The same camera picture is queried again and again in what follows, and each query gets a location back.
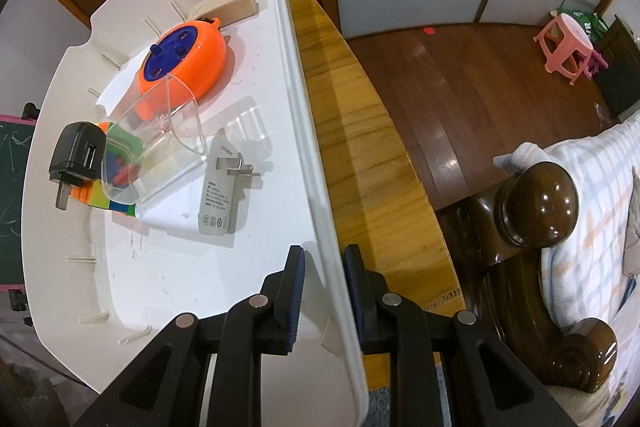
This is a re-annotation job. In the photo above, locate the colourful puzzle cube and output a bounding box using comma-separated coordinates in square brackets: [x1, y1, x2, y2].
[70, 119, 146, 218]

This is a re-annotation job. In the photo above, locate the green chalkboard with pink frame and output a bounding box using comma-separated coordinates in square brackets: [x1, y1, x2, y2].
[0, 114, 38, 293]

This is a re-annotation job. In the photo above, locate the white plastic tray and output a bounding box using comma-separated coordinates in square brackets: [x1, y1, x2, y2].
[20, 0, 370, 427]

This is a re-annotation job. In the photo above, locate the green bag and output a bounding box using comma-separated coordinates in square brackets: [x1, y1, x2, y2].
[557, 7, 608, 38]

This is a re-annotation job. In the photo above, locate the white wall charger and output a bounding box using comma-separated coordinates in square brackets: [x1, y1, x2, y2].
[137, 136, 263, 238]

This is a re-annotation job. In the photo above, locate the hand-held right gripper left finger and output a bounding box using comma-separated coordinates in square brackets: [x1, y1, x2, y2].
[72, 245, 306, 427]

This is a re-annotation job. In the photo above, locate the pink plastic stool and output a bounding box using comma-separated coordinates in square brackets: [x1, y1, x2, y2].
[533, 13, 595, 85]

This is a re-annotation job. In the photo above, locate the dark wooden cabinet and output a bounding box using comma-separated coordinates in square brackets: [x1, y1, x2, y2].
[595, 16, 640, 118]

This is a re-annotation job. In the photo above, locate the clear plastic cup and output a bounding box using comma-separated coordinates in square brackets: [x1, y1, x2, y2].
[101, 74, 208, 202]

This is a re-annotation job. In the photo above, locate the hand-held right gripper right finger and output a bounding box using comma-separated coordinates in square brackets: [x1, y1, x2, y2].
[341, 244, 576, 427]

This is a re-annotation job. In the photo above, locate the black wall charger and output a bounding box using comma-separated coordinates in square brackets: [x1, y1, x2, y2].
[48, 122, 107, 211]

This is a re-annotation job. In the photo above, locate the checked blanket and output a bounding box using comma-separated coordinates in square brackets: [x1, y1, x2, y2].
[492, 112, 640, 427]

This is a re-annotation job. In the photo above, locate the cream cushion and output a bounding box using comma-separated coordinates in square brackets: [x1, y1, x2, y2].
[545, 382, 617, 427]

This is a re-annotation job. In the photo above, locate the beige rectangular block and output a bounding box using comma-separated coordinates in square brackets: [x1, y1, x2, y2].
[187, 0, 258, 28]

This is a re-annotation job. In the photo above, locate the orange round cable reel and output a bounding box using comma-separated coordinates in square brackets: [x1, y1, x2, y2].
[137, 18, 228, 120]

